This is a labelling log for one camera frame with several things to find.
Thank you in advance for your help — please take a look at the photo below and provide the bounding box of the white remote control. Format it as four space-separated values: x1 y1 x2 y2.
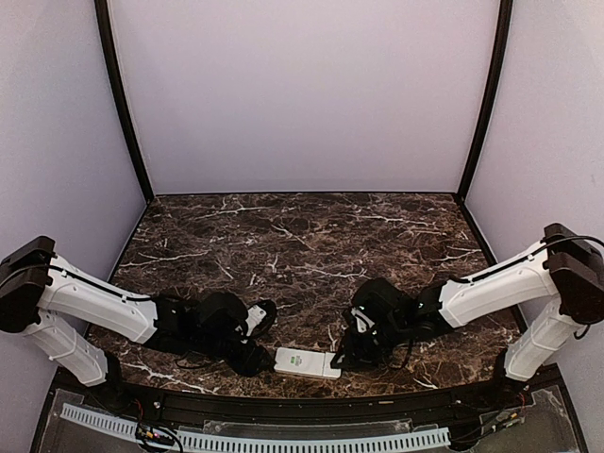
274 347 326 378

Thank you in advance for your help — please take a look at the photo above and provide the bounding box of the white slotted cable duct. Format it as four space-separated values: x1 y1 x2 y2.
60 403 451 452

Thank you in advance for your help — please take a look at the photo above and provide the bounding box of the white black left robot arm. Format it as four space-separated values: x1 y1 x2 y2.
1 236 277 411

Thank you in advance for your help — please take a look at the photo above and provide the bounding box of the black front table rail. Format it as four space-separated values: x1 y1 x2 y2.
86 382 533 427

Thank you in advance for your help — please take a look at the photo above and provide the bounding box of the white battery cover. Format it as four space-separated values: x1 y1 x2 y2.
321 352 342 379

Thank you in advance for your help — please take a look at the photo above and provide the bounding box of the black corner post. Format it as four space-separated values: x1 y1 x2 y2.
456 0 513 205
93 0 155 204

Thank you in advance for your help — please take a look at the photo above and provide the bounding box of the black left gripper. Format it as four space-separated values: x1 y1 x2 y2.
193 333 276 378

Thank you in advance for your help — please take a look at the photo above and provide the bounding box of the black right corner post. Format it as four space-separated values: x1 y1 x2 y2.
456 0 513 205

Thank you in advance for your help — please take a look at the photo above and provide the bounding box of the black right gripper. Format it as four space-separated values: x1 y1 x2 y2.
330 316 408 371

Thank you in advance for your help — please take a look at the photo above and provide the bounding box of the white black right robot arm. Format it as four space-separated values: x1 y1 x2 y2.
330 223 603 410

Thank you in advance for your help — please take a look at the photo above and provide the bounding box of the black left corner post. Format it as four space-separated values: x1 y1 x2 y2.
93 0 155 204

